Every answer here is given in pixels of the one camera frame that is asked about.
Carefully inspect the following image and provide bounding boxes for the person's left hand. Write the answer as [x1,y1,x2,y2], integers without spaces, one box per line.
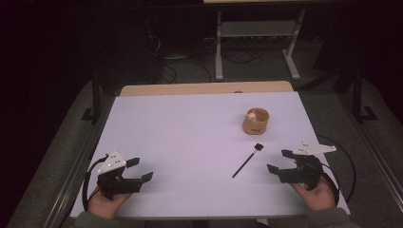
[87,188,133,220]

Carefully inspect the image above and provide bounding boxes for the black metal stand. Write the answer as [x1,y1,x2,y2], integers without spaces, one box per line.
[81,71,103,124]
[352,66,378,124]

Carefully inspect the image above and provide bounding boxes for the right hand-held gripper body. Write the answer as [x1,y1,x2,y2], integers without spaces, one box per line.
[278,140,337,192]

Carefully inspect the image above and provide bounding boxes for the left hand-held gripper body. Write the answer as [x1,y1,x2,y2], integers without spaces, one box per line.
[96,149,143,200]

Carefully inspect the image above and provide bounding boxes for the brown wooden cup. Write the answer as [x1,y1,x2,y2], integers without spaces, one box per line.
[241,107,270,136]

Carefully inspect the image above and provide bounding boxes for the person's right hand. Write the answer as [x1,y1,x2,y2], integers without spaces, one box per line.
[290,176,337,212]

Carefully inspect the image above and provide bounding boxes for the black stick tool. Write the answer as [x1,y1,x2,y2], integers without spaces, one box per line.
[231,142,265,180]

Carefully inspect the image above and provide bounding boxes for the black floor cables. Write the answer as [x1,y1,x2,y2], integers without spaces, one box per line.
[157,34,213,85]

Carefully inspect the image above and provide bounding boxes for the white metal stand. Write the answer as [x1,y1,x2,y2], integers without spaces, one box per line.
[214,8,307,83]

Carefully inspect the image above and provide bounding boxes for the wooden table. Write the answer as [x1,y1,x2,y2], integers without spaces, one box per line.
[119,80,295,97]

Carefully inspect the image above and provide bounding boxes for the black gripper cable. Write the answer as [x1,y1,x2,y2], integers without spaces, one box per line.
[81,154,109,213]
[316,134,357,207]

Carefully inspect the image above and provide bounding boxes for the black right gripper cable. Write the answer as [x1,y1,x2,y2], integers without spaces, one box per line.
[316,134,357,207]

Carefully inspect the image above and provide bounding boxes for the grey metal rail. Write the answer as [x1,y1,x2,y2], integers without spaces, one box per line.
[42,94,116,228]
[337,94,403,208]

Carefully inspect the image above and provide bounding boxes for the white table board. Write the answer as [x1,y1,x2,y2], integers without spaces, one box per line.
[69,91,351,220]

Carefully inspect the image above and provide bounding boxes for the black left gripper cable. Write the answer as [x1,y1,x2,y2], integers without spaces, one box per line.
[81,154,109,213]

